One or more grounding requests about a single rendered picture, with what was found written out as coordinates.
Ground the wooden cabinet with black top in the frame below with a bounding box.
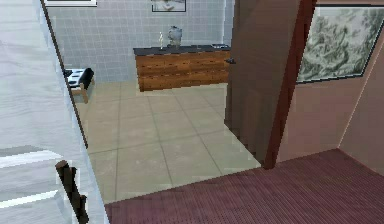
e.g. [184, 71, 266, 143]
[132, 43, 232, 93]

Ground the brown wooden room door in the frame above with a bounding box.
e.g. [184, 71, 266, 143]
[223, 0, 318, 170]

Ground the grey glass vase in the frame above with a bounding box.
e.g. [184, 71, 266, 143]
[167, 25, 184, 48]

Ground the black framed small picture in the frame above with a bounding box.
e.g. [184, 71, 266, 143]
[151, 0, 187, 13]

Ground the black and white chair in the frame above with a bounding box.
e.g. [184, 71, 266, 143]
[63, 67, 96, 105]

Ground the white room door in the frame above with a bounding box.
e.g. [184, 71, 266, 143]
[0, 0, 111, 224]

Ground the black framed grey landscape picture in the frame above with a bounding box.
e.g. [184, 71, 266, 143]
[295, 3, 384, 84]

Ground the white framed picture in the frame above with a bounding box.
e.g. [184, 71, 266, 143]
[43, 0, 98, 8]

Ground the dark brown door handle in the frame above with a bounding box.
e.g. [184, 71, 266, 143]
[54, 159, 90, 224]

